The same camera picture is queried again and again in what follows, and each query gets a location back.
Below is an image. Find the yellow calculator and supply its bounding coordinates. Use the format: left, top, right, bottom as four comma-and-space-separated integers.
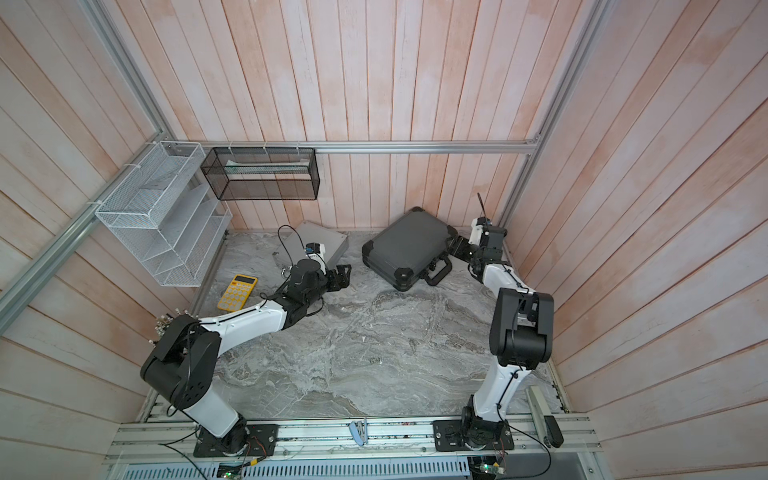
217, 275, 258, 312

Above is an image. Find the dark grey poker case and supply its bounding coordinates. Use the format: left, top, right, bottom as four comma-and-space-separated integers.
362, 207, 458, 292

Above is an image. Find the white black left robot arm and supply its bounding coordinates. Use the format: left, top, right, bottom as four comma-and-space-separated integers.
140, 258, 351, 456

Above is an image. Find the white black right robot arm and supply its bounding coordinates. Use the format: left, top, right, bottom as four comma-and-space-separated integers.
450, 217, 554, 449

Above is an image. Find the white wire mesh shelf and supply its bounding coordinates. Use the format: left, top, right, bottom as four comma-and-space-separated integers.
96, 141, 232, 288

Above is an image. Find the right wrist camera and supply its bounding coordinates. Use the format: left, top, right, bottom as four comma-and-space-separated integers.
469, 217, 489, 245

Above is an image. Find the black mesh wall basket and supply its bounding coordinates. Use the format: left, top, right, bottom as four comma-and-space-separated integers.
201, 146, 321, 201

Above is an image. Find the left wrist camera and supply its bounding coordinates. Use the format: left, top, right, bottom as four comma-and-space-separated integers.
305, 242, 326, 259

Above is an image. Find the silver aluminium poker case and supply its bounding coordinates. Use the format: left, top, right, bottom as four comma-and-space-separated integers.
273, 221, 349, 268

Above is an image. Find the blue clip on rail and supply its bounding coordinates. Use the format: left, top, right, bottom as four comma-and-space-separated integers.
348, 419, 368, 447

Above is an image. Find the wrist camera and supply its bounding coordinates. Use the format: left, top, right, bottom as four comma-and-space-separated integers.
305, 242, 326, 259
469, 217, 489, 245

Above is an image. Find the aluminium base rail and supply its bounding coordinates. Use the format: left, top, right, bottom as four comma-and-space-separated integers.
97, 414, 612, 479

